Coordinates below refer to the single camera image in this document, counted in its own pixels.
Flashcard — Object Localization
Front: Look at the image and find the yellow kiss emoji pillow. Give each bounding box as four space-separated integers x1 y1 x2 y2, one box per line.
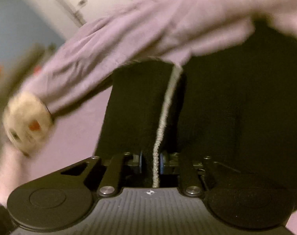
2 92 54 155

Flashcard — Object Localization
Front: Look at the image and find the black knit garment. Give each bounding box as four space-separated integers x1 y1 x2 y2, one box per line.
96 21 297 208

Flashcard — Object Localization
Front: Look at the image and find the pink folded duvet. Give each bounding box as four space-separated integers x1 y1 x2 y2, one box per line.
20 0 297 113

